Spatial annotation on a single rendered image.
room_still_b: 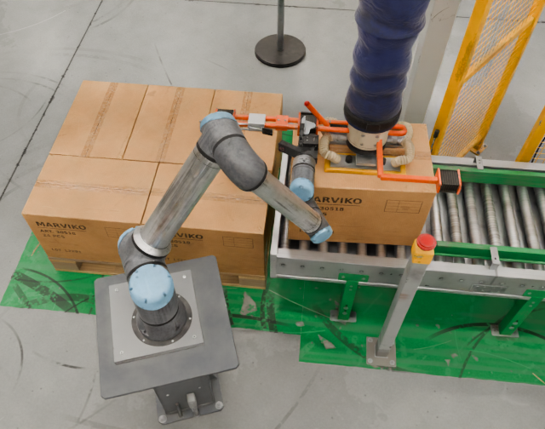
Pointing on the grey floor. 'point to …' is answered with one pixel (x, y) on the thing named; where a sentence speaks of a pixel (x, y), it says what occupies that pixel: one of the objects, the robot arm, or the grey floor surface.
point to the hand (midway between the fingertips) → (302, 124)
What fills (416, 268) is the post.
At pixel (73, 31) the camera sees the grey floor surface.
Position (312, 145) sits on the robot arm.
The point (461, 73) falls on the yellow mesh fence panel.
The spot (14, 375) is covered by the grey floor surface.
